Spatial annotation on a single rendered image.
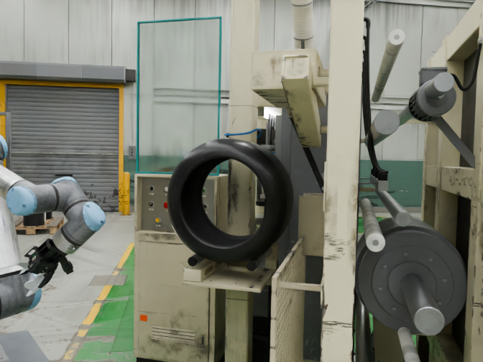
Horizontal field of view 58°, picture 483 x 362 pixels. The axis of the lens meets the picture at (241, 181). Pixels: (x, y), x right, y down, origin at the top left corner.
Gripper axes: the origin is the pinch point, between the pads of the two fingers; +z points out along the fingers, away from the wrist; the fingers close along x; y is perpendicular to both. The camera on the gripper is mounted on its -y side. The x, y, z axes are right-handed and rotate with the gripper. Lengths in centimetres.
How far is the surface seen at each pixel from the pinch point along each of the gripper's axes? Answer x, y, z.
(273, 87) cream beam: -10, -24, -108
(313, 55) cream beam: -8, -24, -126
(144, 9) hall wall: -877, -538, -66
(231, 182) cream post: -33, -87, -63
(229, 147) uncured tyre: -22, -49, -78
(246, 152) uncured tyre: -16, -52, -83
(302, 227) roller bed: 9, -97, -77
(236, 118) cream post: -53, -75, -88
